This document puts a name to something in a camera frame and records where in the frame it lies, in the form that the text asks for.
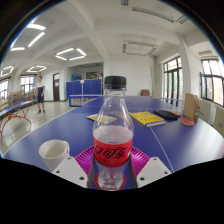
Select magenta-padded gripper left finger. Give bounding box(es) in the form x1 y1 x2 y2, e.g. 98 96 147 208
52 145 98 189

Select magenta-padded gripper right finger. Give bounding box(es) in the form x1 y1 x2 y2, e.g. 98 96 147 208
128 146 173 190

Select clear red-labelled drink bottle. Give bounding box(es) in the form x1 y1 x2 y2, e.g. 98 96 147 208
92 75 135 192

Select white cup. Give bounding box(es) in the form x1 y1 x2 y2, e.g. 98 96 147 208
38 139 71 173

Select yellow book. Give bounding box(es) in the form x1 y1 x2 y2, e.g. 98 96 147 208
129 110 167 128

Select black paddle case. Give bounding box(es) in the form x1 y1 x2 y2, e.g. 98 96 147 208
153 109 181 121

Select red table tennis paddle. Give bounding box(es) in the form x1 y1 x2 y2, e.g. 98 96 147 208
180 116 196 127

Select yellow and blue booklet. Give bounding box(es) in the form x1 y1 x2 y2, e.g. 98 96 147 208
86 113 118 125

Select low white barrier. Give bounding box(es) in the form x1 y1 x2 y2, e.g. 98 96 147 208
67 94 102 108

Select brown cardboard box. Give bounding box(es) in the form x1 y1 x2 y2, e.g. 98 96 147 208
182 92 202 123

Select brown armchair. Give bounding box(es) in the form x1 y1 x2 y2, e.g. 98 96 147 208
140 88 152 98

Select white cabinet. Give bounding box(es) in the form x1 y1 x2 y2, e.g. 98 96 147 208
199 99 215 127
212 104 224 138

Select person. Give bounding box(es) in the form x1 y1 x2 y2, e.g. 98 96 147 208
35 75 47 115

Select red-legged blue table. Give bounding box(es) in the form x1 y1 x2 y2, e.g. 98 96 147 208
0 99 36 145

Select blue partition screen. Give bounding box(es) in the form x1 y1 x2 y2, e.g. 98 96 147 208
65 78 103 100

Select dark brown door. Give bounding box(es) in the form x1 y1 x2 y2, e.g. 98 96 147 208
52 72 62 102

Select tall dark-framed window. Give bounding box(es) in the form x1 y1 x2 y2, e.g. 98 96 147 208
162 56 184 102

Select wide dark-framed window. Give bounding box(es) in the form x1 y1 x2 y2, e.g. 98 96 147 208
199 57 224 107

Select ceiling lights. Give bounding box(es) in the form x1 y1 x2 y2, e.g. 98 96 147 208
0 22 88 78

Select ceiling air conditioner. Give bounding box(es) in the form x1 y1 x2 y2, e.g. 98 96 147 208
121 39 160 57

